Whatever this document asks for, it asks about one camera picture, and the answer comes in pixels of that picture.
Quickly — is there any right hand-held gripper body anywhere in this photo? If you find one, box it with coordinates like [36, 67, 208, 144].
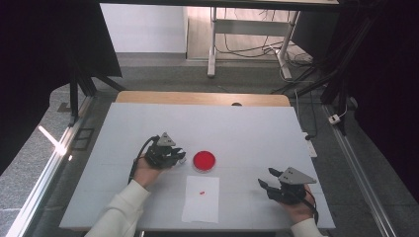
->
[266, 166, 318, 206]

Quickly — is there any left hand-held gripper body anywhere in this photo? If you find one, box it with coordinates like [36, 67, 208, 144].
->
[143, 131, 179, 170]

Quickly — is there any round red ink pad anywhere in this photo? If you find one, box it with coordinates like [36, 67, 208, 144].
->
[192, 150, 217, 174]

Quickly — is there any white paper sheet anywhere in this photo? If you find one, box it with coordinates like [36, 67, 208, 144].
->
[181, 175, 220, 224]

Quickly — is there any person's right hand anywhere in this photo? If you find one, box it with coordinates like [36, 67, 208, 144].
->
[280, 184, 317, 227]

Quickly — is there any person's left hand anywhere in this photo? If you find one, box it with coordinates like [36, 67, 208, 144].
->
[132, 154, 173, 189]

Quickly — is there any white power strip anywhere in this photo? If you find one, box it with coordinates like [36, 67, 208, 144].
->
[301, 131, 318, 158]

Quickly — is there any white cover board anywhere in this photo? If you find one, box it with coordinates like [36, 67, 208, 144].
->
[58, 102, 336, 231]

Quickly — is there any wooden table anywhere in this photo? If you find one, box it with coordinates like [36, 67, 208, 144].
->
[58, 90, 336, 233]

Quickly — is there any black tripod stand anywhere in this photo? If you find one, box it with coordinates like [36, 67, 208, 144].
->
[67, 72, 126, 127]

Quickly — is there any black curtain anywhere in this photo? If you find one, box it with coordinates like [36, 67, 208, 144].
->
[339, 0, 419, 206]
[0, 0, 123, 176]

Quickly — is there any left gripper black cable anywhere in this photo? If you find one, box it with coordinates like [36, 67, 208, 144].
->
[127, 135, 161, 185]

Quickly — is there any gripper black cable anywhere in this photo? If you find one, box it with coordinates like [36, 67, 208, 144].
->
[300, 189, 320, 225]
[127, 135, 161, 185]

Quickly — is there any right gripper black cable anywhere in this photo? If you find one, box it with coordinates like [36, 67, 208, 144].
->
[300, 189, 320, 225]

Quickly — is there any aluminium floor rail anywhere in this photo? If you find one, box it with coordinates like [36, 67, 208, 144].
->
[322, 104, 398, 237]
[6, 95, 95, 237]

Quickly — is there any dark floor hatch frame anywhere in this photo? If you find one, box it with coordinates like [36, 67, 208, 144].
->
[72, 127, 96, 152]

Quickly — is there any tangle of dark floor cables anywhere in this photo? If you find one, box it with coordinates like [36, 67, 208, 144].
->
[215, 8, 314, 67]

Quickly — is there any white metal desk frame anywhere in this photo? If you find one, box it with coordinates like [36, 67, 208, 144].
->
[207, 7, 301, 80]

